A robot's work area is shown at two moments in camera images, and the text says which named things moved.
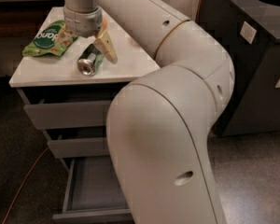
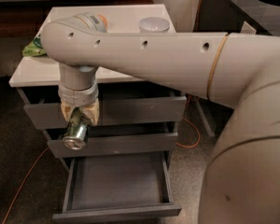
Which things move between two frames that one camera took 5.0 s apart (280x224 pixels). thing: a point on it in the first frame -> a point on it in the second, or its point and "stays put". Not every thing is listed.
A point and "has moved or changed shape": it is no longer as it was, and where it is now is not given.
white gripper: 82,22 -> 77,94
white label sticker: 247,33 stays put
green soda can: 91,61 has moved or changed shape
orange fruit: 105,22 stays put
